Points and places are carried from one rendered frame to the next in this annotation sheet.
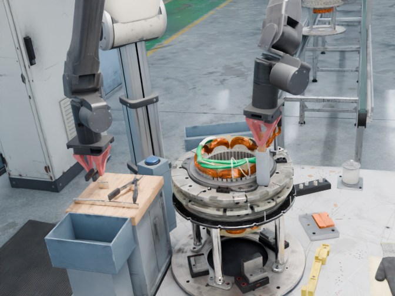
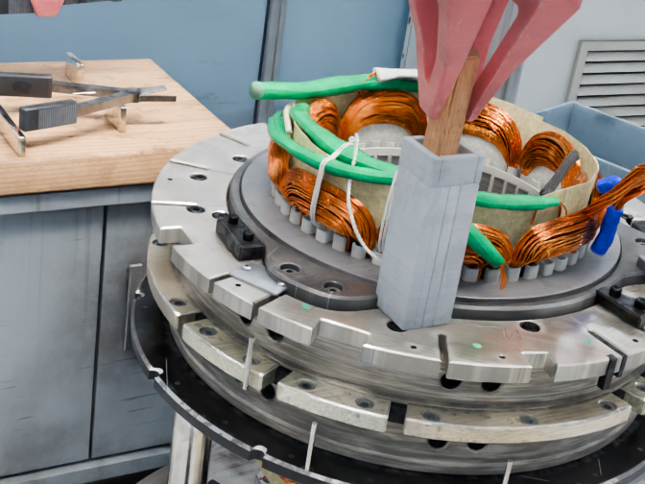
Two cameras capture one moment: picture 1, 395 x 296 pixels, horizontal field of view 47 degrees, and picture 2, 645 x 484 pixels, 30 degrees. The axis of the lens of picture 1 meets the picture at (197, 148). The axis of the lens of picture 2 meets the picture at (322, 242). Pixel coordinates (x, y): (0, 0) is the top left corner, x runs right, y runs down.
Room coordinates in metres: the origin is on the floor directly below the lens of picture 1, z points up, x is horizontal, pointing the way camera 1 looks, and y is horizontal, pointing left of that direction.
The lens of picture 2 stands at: (0.53, -0.44, 1.37)
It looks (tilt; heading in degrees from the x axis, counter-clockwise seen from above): 26 degrees down; 39
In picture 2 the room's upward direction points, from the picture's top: 9 degrees clockwise
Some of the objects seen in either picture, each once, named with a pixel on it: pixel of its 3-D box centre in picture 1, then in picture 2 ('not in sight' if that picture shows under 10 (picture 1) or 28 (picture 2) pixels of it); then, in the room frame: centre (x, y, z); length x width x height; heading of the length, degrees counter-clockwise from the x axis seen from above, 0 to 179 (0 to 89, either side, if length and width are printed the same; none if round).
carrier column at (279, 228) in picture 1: (279, 234); not in sight; (1.00, -0.20, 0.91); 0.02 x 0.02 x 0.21
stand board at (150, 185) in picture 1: (117, 196); (68, 119); (1.03, 0.22, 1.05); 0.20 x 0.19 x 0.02; 162
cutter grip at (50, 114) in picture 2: (135, 195); (48, 114); (0.97, 0.16, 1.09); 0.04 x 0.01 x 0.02; 177
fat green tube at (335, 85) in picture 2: (202, 149); (354, 86); (1.06, -0.01, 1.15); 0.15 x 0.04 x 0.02; 159
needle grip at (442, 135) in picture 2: (261, 144); (448, 112); (0.96, -0.15, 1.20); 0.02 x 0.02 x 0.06
